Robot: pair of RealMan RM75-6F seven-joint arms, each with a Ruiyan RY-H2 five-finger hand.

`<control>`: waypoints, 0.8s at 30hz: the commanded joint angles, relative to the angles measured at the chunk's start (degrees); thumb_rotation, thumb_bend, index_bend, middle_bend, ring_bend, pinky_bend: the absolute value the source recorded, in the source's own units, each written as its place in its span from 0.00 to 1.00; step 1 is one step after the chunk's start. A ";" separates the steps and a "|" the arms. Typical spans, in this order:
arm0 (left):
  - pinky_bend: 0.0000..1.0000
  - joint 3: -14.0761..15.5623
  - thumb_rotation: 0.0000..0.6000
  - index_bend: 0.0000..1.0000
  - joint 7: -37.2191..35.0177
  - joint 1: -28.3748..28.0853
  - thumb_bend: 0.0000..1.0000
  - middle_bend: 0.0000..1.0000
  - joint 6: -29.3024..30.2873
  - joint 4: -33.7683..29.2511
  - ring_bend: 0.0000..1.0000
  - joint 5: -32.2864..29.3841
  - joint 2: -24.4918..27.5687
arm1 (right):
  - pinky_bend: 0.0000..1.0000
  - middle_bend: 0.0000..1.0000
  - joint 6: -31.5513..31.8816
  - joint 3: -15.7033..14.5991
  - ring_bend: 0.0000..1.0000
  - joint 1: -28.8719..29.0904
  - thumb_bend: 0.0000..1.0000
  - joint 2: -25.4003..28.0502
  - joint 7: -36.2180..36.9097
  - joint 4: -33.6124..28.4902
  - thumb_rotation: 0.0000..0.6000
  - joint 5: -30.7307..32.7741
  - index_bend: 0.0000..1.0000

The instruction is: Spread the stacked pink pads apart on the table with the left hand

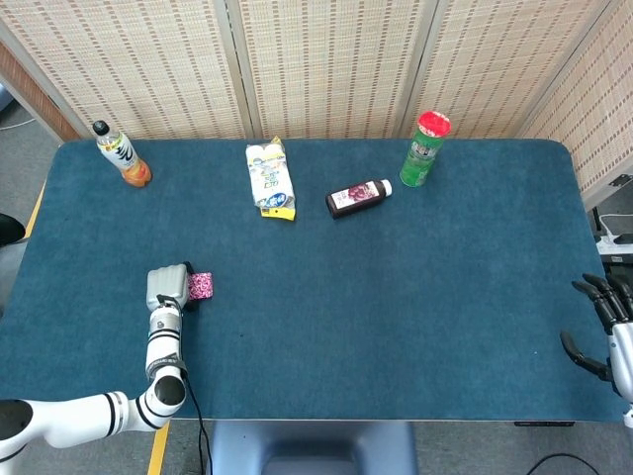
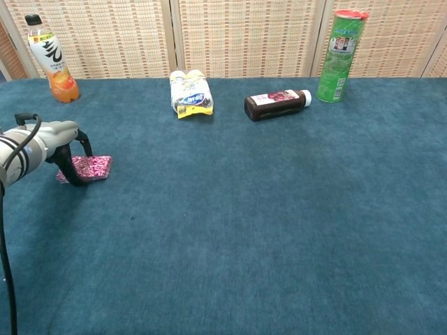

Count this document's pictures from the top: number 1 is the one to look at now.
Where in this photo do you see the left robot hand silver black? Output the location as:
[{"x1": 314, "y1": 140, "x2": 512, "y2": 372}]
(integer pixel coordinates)
[{"x1": 145, "y1": 260, "x2": 202, "y2": 313}]

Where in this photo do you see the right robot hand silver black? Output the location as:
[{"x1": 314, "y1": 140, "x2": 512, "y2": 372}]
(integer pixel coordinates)
[{"x1": 559, "y1": 273, "x2": 633, "y2": 403}]

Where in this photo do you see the pink patterned square pad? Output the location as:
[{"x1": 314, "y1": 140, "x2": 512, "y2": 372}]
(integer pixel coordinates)
[{"x1": 187, "y1": 271, "x2": 215, "y2": 302}]

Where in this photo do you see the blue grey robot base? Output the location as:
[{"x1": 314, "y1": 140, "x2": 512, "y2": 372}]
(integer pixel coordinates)
[{"x1": 205, "y1": 420, "x2": 419, "y2": 475}]

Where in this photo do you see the white power strip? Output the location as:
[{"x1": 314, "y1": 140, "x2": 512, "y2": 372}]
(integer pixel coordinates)
[{"x1": 595, "y1": 232, "x2": 633, "y2": 256}]

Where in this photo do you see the orange drink bottle black cap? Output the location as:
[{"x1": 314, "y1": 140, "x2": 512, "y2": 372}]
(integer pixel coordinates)
[{"x1": 92, "y1": 120, "x2": 153, "y2": 189}]

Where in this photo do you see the white yellow snack package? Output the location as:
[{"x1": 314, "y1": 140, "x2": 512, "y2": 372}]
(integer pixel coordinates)
[{"x1": 244, "y1": 136, "x2": 298, "y2": 222}]

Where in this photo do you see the black round object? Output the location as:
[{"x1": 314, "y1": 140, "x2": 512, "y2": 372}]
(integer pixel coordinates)
[{"x1": 0, "y1": 213, "x2": 27, "y2": 246}]

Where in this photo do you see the blue table mat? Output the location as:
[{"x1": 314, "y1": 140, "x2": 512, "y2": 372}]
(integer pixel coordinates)
[{"x1": 0, "y1": 138, "x2": 629, "y2": 423}]

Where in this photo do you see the dark juice bottle white cap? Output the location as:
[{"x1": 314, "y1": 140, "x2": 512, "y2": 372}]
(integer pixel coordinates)
[{"x1": 324, "y1": 178, "x2": 394, "y2": 221}]

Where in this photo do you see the woven bamboo screen panel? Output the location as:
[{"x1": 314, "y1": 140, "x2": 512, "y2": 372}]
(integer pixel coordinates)
[
  {"x1": 225, "y1": 0, "x2": 441, "y2": 141},
  {"x1": 0, "y1": 0, "x2": 248, "y2": 143},
  {"x1": 395, "y1": 0, "x2": 619, "y2": 141},
  {"x1": 516, "y1": 0, "x2": 633, "y2": 212}
]

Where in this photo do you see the green chip can red lid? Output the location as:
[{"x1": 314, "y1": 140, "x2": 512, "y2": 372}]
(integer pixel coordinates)
[{"x1": 399, "y1": 111, "x2": 453, "y2": 188}]

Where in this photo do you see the black floor cable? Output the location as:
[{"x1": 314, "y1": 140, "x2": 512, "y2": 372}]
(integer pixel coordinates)
[{"x1": 523, "y1": 452, "x2": 602, "y2": 475}]

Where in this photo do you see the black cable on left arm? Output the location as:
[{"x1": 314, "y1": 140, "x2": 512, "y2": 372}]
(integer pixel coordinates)
[{"x1": 155, "y1": 294, "x2": 213, "y2": 475}]

